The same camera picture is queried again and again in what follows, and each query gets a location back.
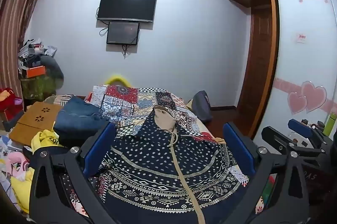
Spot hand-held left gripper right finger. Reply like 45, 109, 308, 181
222, 122, 310, 224

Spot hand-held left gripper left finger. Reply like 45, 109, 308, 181
29, 122, 118, 224

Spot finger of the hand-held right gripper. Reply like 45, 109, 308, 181
261, 126, 325, 159
288, 119, 333, 147

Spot navy patterned hooded garment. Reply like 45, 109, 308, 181
99, 105, 249, 224

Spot green bottle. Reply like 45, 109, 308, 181
323, 113, 337, 137

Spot folded blue jeans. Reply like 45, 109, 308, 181
53, 96, 110, 147

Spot patchwork bedspread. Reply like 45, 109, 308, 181
54, 84, 277, 216

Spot grey backpack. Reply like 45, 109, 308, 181
190, 91, 213, 124

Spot yellow printed garment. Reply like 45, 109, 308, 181
11, 130, 65, 214

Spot yellow curved object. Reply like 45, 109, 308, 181
103, 75, 131, 87

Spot wooden lap table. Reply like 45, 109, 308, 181
9, 101, 64, 140

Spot brown wooden door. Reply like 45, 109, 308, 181
237, 7, 273, 119

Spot green glass cabinet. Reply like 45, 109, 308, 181
20, 74, 57, 106

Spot pink clothing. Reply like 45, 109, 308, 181
4, 152, 30, 177

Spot dark grey jacket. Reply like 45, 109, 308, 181
39, 55, 64, 88

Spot orange box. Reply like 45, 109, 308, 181
26, 65, 47, 79

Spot red plush toy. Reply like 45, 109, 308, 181
0, 88, 24, 112

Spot striped brown curtain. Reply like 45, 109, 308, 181
0, 0, 53, 114

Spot small black wall monitor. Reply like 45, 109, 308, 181
106, 21, 140, 45

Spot wall-mounted black television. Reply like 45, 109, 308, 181
96, 0, 158, 23

